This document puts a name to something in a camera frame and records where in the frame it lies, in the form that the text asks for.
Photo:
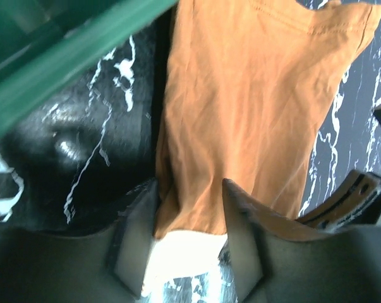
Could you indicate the green divided organizer tray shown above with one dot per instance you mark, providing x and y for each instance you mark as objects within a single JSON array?
[{"x": 45, "y": 44}]

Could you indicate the brown boxer briefs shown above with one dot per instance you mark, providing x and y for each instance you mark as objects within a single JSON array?
[{"x": 249, "y": 84}]

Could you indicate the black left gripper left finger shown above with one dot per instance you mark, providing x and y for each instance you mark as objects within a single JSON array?
[{"x": 101, "y": 258}]

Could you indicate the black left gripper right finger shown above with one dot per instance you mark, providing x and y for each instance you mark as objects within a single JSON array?
[{"x": 275, "y": 259}]

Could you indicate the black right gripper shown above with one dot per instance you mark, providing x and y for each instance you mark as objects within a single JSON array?
[{"x": 356, "y": 201}]

